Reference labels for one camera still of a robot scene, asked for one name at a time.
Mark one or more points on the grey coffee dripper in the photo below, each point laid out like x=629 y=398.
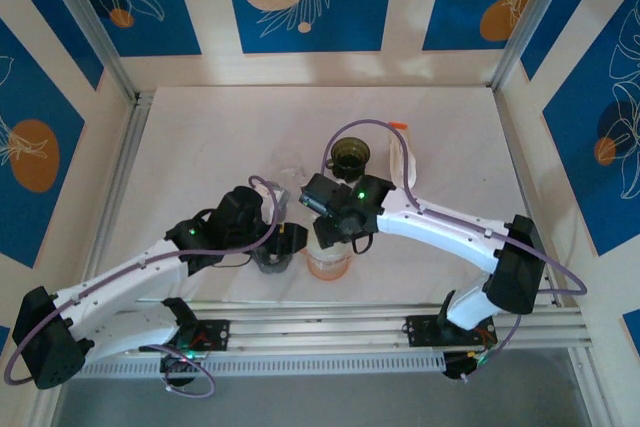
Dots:
x=275 y=264

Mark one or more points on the orange coffee dripper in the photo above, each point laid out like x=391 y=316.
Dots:
x=327 y=271

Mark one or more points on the green coffee dripper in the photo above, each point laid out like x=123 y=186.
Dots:
x=352 y=152

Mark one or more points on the coffee filter pack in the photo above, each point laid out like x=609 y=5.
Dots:
x=400 y=162

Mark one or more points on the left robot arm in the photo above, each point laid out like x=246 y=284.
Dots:
x=115 y=282

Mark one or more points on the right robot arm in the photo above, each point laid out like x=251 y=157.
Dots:
x=450 y=232

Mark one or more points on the black connector unit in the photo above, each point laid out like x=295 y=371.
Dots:
x=457 y=366
x=177 y=366

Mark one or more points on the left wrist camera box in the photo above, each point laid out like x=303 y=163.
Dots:
x=281 y=198

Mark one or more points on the aluminium mounting rail beam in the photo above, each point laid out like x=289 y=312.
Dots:
x=320 y=327

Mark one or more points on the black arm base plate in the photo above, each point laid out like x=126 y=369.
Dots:
x=215 y=334
x=420 y=331

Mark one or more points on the aluminium frame post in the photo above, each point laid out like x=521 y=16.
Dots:
x=525 y=22
x=85 y=12

